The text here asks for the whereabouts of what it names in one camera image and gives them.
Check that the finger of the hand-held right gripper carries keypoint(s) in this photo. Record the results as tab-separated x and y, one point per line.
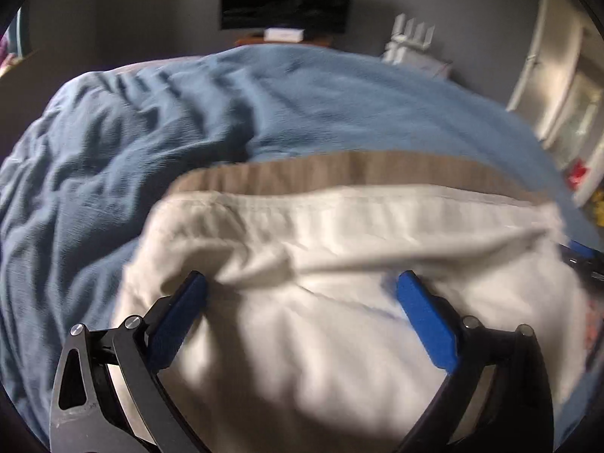
579	248

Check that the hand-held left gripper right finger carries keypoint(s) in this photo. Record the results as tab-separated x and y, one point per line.
427	321

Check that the small white box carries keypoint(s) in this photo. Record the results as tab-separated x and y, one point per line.
283	35

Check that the white door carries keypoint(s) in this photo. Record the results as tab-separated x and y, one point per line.
547	56

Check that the white router with antennas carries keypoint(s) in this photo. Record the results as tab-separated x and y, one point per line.
408	45

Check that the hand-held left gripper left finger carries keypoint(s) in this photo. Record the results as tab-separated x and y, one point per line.
181	316

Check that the red object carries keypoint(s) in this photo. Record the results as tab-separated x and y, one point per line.
579	175

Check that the yellow object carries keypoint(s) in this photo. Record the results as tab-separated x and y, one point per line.
598	210

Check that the white pillow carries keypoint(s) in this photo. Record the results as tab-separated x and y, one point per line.
330	255

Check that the blue fleece blanket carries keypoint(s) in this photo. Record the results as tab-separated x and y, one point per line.
141	151

